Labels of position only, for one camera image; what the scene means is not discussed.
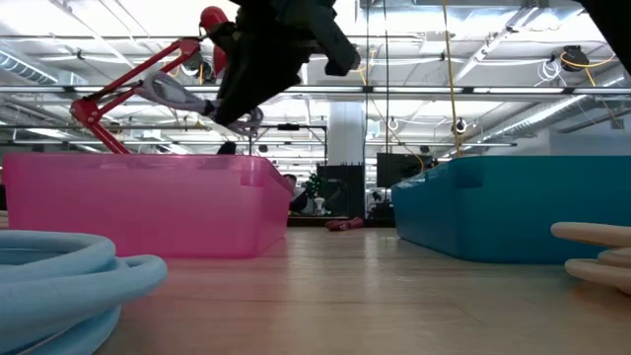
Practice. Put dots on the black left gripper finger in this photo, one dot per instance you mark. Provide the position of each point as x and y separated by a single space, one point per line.
261 74

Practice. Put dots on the blue plastic bin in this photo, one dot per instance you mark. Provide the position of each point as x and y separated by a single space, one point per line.
517 207

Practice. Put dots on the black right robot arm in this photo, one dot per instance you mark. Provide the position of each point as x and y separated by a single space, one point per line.
616 24

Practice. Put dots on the black background stand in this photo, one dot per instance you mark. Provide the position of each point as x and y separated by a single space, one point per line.
291 126

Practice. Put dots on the white pillar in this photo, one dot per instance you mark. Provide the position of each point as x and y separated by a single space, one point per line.
346 133

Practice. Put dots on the potted plant white vase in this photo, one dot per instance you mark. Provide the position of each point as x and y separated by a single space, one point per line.
318 190

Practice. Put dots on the person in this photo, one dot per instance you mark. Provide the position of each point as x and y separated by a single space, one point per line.
297 199

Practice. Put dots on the red desk lamp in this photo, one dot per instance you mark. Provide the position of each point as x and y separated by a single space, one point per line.
128 79

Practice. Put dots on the black cabinet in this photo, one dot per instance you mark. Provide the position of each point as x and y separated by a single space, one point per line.
345 190

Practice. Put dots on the black background monitor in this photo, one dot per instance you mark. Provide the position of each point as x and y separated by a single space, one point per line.
397 167

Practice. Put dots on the pink translucent plastic bin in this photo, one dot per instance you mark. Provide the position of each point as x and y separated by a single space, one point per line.
148 207

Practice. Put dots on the long ceiling light bar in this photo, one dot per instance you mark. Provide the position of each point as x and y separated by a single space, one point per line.
443 90

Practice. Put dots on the black aluminium table frame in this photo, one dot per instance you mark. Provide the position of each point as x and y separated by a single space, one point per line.
310 222

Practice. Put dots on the silver ventilation duct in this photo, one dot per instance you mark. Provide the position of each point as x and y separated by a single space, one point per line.
542 116

